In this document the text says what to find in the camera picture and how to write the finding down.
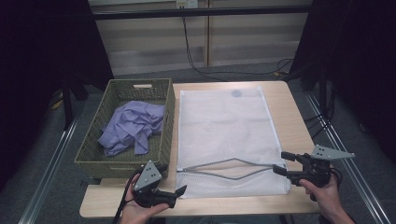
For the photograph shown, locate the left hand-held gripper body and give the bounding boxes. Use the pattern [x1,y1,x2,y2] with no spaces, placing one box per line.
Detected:
[133,160,178,209]

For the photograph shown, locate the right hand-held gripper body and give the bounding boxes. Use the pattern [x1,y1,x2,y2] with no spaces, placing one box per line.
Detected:
[292,144,355,189]

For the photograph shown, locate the purple garment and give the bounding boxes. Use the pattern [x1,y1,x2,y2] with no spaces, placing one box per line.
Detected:
[97,100,166,157]

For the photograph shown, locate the white mesh laundry bag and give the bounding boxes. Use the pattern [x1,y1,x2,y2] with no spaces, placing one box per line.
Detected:
[176,86,292,200]

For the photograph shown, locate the green woven plastic basket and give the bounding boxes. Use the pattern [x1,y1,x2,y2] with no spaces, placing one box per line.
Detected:
[74,77,177,179]

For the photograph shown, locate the person's right hand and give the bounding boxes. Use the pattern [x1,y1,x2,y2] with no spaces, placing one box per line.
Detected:
[298,175,344,217]

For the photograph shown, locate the person's left hand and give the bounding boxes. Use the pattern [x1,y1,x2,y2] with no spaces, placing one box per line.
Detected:
[119,173,171,224]

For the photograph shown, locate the black stand leg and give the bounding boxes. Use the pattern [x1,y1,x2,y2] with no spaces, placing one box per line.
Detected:
[60,78,90,131]

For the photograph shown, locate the black curtain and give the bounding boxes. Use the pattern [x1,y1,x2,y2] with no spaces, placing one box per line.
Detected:
[288,0,396,162]
[0,0,115,190]

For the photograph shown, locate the black horizontal metal bar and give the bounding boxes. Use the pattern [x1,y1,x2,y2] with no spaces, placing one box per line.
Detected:
[92,5,312,21]

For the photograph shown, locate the black floor cables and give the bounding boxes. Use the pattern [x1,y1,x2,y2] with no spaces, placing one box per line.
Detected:
[303,90,336,139]

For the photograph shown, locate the aluminium floor rail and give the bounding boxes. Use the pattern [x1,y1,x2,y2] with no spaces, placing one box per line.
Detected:
[304,91,391,224]
[18,116,80,224]

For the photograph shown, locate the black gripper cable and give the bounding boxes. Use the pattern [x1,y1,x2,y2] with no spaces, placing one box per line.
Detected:
[112,169,141,224]

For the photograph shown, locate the long black hanging cable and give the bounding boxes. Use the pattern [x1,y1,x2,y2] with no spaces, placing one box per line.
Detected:
[181,17,295,82]

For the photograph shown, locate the white wall outlet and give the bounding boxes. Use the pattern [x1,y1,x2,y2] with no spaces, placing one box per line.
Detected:
[176,0,199,9]

